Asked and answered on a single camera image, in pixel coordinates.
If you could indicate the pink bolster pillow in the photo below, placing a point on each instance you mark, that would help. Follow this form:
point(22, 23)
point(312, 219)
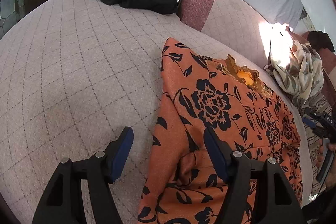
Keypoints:
point(194, 13)

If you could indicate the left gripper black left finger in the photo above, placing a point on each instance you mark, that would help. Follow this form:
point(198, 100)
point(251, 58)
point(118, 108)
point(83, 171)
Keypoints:
point(62, 200)

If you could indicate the person's right hand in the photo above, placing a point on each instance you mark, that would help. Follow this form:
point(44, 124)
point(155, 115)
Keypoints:
point(326, 164)

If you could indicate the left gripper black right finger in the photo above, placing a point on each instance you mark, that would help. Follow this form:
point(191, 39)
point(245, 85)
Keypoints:
point(258, 189)

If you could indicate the dark brown garment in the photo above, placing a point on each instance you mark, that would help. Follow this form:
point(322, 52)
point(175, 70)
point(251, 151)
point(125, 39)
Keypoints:
point(320, 40)

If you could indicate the cream floral blanket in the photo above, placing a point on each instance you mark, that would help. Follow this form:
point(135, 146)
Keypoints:
point(296, 65)

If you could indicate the striped patterned cushion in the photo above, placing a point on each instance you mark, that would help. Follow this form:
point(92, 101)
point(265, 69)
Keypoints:
point(319, 104)

